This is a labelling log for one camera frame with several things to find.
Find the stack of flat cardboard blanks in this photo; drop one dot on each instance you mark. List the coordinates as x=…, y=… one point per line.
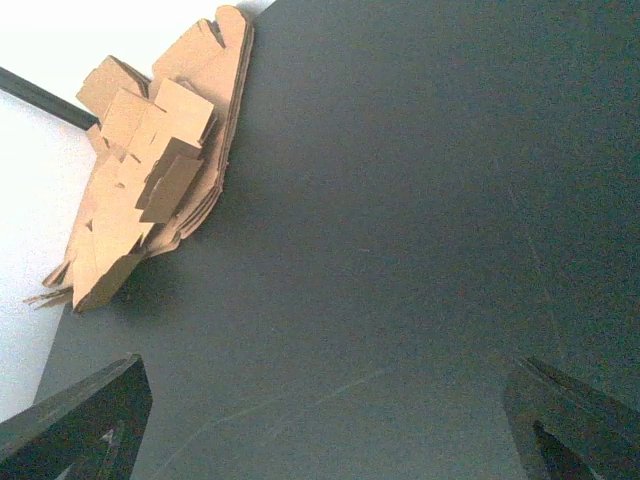
x=106, y=243

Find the black left corner frame post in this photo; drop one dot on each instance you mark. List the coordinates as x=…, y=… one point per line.
x=46, y=101

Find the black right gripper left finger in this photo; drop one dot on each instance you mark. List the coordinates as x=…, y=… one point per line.
x=91, y=430

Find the small folded cardboard box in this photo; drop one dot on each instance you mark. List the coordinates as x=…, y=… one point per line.
x=151, y=133

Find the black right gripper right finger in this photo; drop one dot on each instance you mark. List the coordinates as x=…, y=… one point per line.
x=565, y=429

